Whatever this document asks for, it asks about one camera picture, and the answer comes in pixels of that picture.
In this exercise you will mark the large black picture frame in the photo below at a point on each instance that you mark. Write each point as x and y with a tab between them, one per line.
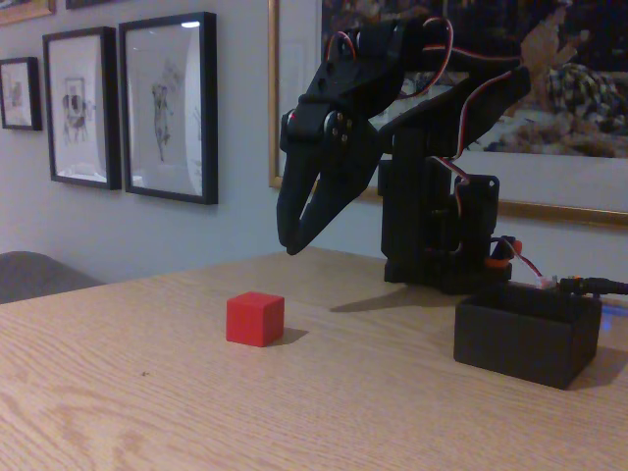
167	108

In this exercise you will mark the small black picture frame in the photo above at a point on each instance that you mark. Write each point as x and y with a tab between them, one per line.
17	93

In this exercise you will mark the gold framed large painting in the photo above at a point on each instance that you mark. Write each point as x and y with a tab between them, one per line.
564	181

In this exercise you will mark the red cube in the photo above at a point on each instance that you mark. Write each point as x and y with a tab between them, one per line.
252	319

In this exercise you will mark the black box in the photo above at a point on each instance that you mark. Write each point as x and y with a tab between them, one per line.
515	343

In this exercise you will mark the dark picture frame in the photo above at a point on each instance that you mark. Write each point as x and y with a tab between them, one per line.
93	3

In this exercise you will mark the medium black picture frame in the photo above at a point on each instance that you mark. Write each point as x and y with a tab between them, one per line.
78	105

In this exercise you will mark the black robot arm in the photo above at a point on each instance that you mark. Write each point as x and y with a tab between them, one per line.
422	206

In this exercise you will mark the gold picture frame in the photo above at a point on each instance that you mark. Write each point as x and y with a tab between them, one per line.
22	12

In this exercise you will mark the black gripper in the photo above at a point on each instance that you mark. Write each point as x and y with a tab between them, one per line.
305	131

